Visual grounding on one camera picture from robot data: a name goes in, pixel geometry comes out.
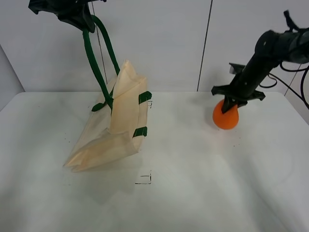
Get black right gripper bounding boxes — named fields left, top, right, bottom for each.
left=211, top=62, right=266, bottom=114

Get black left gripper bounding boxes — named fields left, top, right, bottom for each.
left=28, top=0, right=107, bottom=33

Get orange fruit with stem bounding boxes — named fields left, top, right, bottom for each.
left=212, top=100, right=239, bottom=130

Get white linen bag green handles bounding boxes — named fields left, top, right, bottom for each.
left=64, top=15, right=152, bottom=172

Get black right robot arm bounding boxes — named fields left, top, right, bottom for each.
left=211, top=10, right=309, bottom=114

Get black cable on right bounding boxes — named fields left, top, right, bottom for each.
left=259, top=61, right=309, bottom=109

